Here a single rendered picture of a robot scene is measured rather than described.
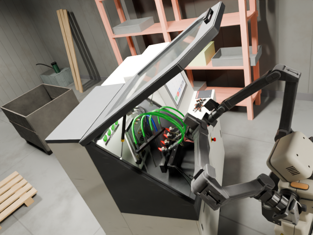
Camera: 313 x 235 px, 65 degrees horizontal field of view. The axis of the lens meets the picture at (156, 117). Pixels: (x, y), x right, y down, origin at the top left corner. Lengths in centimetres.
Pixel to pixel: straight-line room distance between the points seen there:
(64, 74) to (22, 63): 125
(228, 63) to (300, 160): 237
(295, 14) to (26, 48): 662
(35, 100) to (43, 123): 115
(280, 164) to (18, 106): 469
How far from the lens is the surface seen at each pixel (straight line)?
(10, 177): 444
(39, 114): 424
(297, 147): 129
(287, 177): 132
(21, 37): 798
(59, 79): 729
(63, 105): 439
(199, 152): 109
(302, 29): 378
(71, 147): 161
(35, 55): 809
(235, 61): 343
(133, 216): 193
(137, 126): 205
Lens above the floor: 224
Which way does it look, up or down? 32 degrees down
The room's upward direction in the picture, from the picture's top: 18 degrees counter-clockwise
